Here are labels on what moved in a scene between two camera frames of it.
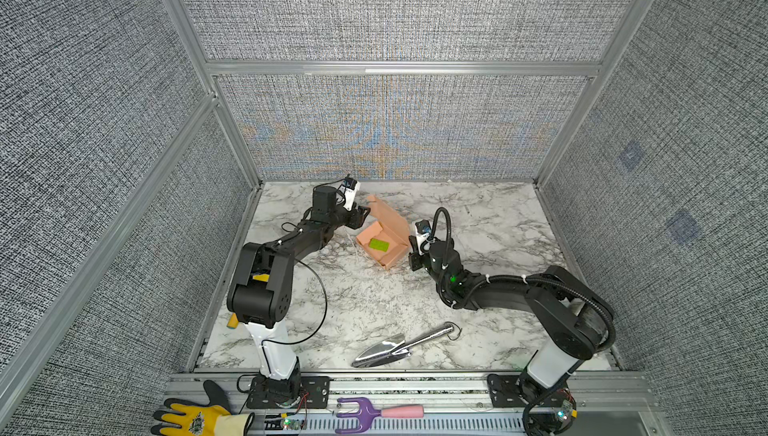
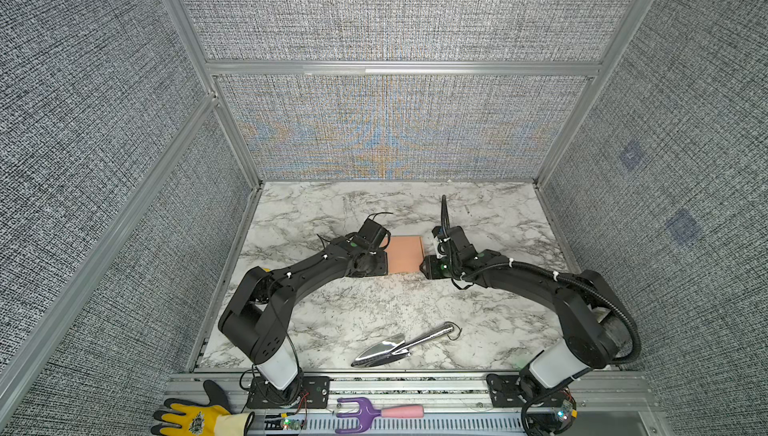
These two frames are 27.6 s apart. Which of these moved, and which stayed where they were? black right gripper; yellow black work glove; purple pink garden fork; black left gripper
Moved: black right gripper; black left gripper
Stayed: purple pink garden fork; yellow black work glove
